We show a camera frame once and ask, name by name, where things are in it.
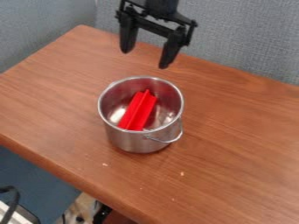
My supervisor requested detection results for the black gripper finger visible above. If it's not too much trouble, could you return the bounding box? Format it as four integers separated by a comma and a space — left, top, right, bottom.
159, 31, 186, 69
119, 14, 139, 53

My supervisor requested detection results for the grey device under table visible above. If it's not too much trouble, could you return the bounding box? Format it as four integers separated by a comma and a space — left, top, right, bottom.
0, 200, 42, 224

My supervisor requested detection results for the stainless steel metal pot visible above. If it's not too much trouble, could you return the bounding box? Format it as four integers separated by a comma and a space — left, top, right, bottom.
98, 76, 185, 153

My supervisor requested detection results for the wooden table leg base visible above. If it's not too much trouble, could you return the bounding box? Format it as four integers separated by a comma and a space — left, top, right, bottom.
55, 192, 113, 224

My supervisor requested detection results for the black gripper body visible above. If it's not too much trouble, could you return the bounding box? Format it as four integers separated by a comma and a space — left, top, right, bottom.
117, 0, 198, 46

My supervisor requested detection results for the red plastic block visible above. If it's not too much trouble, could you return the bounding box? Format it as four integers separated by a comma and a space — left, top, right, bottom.
118, 89, 157, 131

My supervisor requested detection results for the black cable loop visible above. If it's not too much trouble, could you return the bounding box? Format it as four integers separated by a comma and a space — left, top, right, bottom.
0, 185, 22, 224

